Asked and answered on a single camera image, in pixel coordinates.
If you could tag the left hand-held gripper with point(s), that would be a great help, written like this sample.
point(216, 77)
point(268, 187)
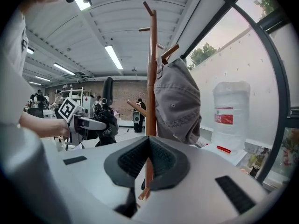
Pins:
point(69, 109)

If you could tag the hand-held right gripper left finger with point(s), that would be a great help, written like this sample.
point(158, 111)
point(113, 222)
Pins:
point(93, 183)

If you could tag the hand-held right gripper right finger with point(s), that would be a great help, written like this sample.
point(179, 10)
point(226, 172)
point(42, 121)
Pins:
point(201, 185)

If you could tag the brown wooden coat rack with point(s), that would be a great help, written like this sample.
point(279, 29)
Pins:
point(151, 78)

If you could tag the person's left forearm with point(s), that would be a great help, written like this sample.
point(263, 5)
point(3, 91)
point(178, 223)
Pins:
point(42, 125)

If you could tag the white shelving unit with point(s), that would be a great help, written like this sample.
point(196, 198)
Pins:
point(72, 93)

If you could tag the white water dispenser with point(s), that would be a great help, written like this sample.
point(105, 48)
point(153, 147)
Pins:
point(224, 155)

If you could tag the dark bottle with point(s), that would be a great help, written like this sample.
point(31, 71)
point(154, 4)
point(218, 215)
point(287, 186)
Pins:
point(255, 170)

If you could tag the ceiling light panel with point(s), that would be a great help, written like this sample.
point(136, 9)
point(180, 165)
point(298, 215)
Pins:
point(30, 51)
point(82, 1)
point(43, 78)
point(114, 57)
point(63, 69)

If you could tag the large clear water jug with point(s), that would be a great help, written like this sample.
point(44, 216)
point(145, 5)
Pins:
point(231, 115)

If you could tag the grey cap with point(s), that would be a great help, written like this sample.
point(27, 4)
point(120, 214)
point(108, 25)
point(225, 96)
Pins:
point(177, 101)

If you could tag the person's white t-shirt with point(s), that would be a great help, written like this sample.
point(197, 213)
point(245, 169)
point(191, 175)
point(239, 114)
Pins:
point(11, 66)

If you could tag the black window post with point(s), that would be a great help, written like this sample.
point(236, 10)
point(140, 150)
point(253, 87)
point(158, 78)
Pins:
point(281, 78)

